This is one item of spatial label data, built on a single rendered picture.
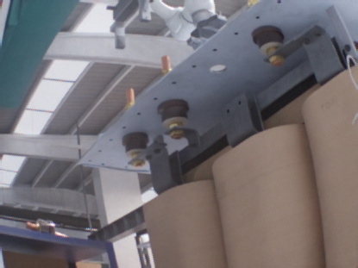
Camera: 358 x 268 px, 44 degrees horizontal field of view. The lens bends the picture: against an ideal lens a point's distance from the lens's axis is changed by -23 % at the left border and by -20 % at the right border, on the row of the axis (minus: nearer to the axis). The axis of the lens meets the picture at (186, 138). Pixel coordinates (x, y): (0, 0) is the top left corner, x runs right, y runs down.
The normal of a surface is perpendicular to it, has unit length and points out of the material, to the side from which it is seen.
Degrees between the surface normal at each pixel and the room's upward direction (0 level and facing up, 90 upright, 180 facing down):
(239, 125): 90
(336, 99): 90
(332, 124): 90
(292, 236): 90
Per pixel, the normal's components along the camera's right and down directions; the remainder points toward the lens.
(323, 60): -0.81, -0.11
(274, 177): -0.41, -0.30
